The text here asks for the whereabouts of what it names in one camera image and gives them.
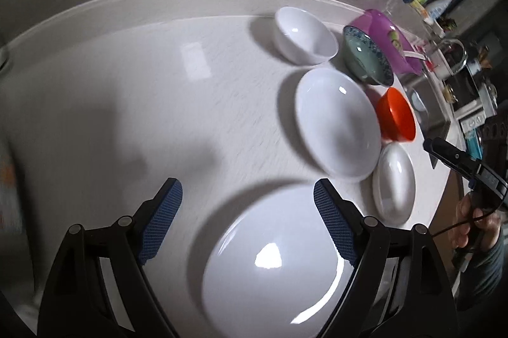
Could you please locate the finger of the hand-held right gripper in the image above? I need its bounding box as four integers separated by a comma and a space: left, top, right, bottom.
423, 137, 483, 180

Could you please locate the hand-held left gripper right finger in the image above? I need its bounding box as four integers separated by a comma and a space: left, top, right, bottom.
313, 178, 457, 338

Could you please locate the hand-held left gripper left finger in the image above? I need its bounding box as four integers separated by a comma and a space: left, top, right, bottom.
37, 178, 183, 338

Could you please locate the large white round plate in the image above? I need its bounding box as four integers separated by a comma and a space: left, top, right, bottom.
202, 185, 358, 338

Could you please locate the white deep oval plate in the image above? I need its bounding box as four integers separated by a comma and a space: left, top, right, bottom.
295, 67, 382, 182

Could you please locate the person's right forearm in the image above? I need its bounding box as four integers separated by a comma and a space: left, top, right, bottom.
456, 233, 508, 312

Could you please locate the person's right hand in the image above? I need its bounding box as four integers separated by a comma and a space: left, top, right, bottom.
454, 196, 501, 253

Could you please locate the clear drinking glass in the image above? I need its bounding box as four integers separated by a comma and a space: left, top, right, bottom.
408, 87, 430, 124

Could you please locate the small white oval dish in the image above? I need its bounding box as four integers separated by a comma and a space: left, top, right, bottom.
372, 143, 417, 226

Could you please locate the orange plastic bowl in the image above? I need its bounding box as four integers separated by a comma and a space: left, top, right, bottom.
376, 87, 417, 144

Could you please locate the stainless steel pot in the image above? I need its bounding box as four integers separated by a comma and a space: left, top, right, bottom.
432, 38, 468, 82

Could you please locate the blue-green patterned bowl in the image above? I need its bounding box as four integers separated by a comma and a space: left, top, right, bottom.
343, 25, 395, 86

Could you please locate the purple plastic bowl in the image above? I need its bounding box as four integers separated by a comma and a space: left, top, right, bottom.
351, 9, 422, 75

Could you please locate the white plastic bottle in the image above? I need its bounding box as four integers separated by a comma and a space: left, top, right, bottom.
422, 0, 458, 24

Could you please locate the white deep bowl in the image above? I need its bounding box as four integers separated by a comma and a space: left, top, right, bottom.
274, 7, 339, 65

